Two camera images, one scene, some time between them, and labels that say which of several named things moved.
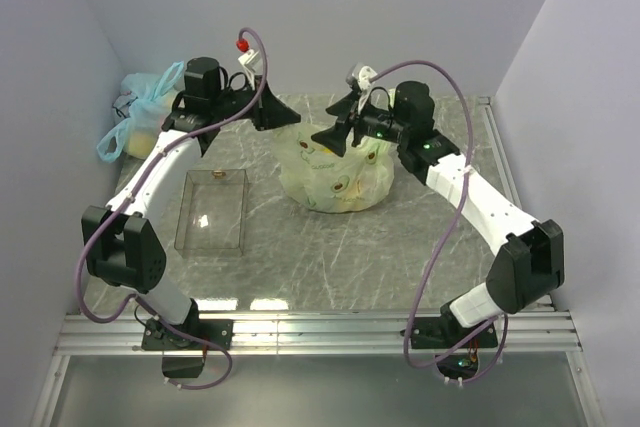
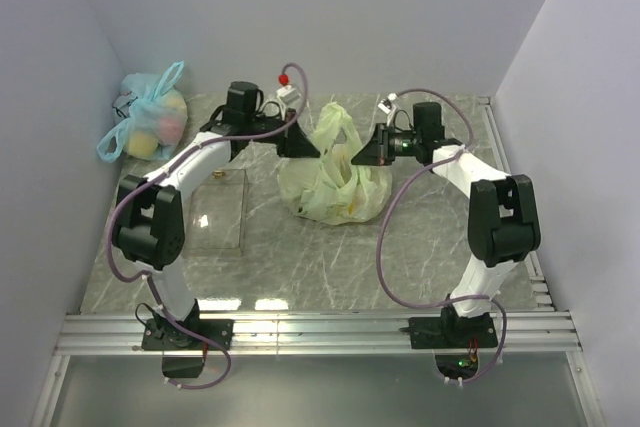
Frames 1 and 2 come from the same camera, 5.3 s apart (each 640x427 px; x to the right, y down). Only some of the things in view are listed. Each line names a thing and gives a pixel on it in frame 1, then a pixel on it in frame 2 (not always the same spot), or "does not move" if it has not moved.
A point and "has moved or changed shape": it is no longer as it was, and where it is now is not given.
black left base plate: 158,337 does not move
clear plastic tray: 213,214 does not move
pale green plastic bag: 319,179 has moved or changed shape
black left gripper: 270,113 -> 294,143
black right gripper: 335,138 -> 377,151
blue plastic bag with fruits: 143,108 does not move
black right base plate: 445,333 does not move
